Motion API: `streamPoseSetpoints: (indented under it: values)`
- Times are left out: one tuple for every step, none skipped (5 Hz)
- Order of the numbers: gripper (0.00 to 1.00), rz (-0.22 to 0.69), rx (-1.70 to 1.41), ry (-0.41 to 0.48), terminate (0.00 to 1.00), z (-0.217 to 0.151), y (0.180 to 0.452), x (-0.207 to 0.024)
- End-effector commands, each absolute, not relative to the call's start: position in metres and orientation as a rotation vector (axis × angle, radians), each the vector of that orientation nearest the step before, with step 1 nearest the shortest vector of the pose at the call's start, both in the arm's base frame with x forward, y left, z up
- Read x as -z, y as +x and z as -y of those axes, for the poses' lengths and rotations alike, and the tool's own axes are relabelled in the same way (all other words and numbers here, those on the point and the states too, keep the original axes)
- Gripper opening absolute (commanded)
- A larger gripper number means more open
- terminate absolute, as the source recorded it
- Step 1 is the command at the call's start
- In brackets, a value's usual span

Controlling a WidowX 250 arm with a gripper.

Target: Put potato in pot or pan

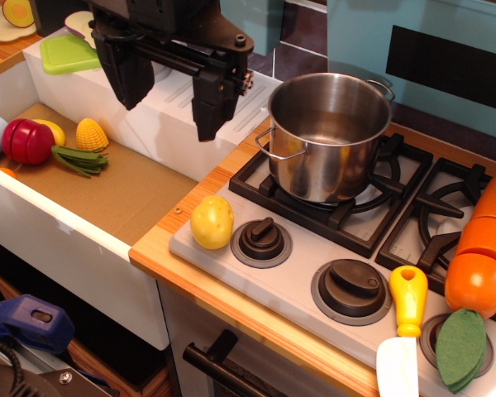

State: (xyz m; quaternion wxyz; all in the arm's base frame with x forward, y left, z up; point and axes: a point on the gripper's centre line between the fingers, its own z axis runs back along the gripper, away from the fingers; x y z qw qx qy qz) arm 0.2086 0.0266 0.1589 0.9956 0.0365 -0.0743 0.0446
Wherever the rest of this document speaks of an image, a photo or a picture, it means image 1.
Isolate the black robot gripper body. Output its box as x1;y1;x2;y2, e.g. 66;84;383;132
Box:
85;0;255;96

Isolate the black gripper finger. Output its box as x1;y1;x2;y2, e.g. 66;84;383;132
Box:
192;73;239;142
94;37;155;110

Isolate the stainless steel pot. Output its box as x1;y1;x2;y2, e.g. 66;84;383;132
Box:
259;73;395;204

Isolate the yellow toy potato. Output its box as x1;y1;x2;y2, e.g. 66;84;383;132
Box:
189;195;234;250

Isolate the toy eggplant slice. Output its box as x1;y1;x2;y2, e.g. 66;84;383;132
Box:
64;11;96;50

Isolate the green plastic lid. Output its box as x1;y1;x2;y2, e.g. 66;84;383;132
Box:
40;35;101;75

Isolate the yellow toy corn cob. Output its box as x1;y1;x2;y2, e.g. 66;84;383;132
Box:
50;117;110;179

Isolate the yellow toy lemon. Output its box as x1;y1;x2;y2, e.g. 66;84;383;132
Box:
34;119;66;146

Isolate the purple toy onion half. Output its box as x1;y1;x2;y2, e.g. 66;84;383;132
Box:
2;0;35;28

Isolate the white plate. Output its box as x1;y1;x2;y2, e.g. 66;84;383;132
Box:
0;8;36;42

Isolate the red toy apple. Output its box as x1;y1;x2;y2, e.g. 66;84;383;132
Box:
2;118;55;165

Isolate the left black stove knob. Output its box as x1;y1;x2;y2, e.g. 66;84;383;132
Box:
230;217;293;269

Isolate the black stove knob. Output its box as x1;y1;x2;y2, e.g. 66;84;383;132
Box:
419;313;494;378
311;259;392;327
230;217;293;269

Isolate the small orange toy piece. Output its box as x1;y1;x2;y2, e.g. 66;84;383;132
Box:
0;167;18;179

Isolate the left black burner grate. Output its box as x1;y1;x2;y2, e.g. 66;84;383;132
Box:
228;134;433;258

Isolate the black burner grate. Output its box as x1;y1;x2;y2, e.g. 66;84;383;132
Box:
228;134;433;258
374;156;496;331

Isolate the white toy sink basin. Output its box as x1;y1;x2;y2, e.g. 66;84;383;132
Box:
0;43;278;350

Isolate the grey toy stove top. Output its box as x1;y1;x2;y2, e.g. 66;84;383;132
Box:
168;140;496;397

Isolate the middle black stove knob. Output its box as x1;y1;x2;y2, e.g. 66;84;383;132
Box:
311;259;392;327

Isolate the right black burner grate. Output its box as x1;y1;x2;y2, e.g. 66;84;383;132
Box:
374;156;496;331

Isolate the right black stove knob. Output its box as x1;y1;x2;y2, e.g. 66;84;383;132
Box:
419;313;494;378

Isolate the orange toy carrot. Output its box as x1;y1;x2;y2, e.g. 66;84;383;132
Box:
436;175;496;394

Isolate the black oven door handle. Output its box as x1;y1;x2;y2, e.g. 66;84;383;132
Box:
183;329;284;397

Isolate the yellow handled toy knife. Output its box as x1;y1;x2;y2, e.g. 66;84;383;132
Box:
376;265;428;396

